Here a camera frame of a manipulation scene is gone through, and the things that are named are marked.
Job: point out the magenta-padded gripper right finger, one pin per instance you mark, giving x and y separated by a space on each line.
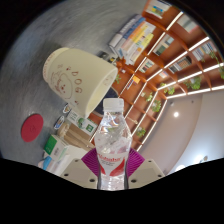
148 171

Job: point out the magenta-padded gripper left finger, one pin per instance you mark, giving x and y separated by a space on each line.
78 173

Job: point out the clear plastic water bottle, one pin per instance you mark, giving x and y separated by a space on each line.
113 146

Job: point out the tall green white box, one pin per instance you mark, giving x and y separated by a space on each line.
83 122

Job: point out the branched ceiling chandelier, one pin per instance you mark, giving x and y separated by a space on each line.
199 160

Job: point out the round recessed ceiling light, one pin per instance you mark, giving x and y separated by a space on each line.
175 114

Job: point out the flat round red coaster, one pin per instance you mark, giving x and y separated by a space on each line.
32 128

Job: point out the dark office chair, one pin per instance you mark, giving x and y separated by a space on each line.
100 106

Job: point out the cream printed mug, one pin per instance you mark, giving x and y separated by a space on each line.
78 78

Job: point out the orange wooden shelf unit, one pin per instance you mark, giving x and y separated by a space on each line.
173 63

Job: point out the stack of colourful books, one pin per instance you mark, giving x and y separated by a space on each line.
133 38

